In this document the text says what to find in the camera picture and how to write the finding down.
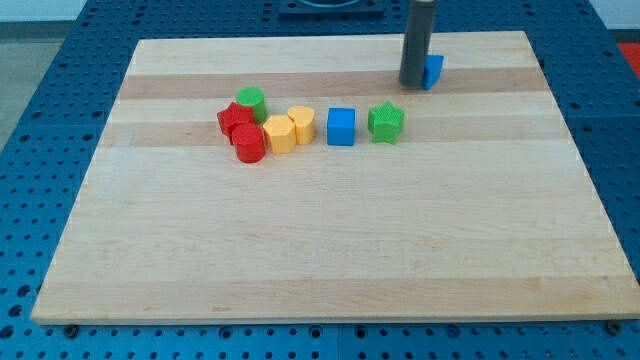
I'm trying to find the green star block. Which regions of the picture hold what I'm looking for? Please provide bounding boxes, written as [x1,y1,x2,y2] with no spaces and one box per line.
[367,101,405,144]

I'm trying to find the red star block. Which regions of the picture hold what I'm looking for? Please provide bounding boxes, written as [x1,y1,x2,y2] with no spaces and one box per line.
[217,102,256,145]

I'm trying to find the blue triangle block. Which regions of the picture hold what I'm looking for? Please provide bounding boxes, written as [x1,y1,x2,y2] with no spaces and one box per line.
[422,55,445,91]

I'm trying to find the blue cube block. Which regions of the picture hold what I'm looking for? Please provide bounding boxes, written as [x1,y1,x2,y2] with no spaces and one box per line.
[326,108,356,146]

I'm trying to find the yellow hexagon block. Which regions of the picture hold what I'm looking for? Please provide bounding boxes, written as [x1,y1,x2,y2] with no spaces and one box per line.
[263,115,297,154]

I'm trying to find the red cylinder block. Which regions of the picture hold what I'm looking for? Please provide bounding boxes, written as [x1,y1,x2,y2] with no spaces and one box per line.
[232,123,265,163]

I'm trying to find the green cylinder block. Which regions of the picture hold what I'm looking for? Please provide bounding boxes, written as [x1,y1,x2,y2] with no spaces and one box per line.
[236,86,267,124]

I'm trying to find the wooden board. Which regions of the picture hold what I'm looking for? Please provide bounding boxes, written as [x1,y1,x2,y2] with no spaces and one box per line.
[31,31,639,325]

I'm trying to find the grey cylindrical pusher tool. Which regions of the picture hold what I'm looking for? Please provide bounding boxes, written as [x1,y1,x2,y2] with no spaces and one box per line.
[399,0,438,88]

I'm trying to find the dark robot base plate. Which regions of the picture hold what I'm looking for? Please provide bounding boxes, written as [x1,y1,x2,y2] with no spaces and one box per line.
[275,0,385,18]

